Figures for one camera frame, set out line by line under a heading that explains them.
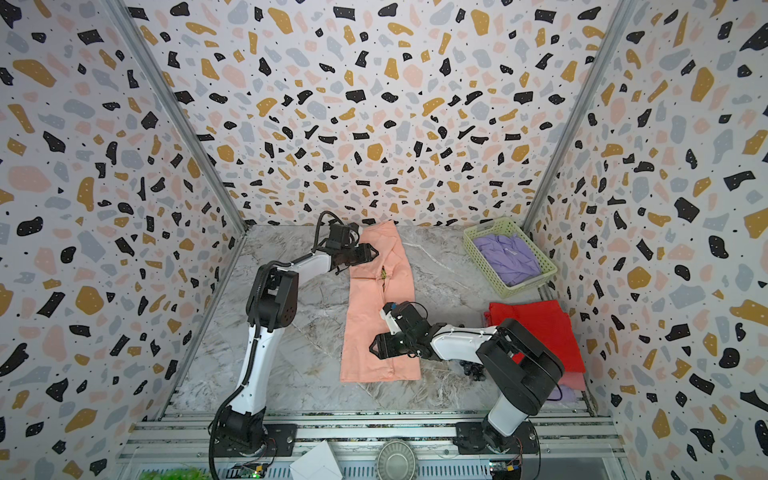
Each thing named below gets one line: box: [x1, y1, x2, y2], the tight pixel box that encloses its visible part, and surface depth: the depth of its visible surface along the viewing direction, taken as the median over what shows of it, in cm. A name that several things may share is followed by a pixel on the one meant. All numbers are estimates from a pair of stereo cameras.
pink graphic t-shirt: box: [339, 220, 421, 383], surface depth 99 cm
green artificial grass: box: [138, 469, 211, 480], surface depth 68 cm
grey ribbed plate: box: [375, 439, 419, 480], surface depth 72 cm
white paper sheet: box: [290, 440, 343, 480], surface depth 69 cm
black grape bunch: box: [459, 360, 486, 381], surface depth 84 cm
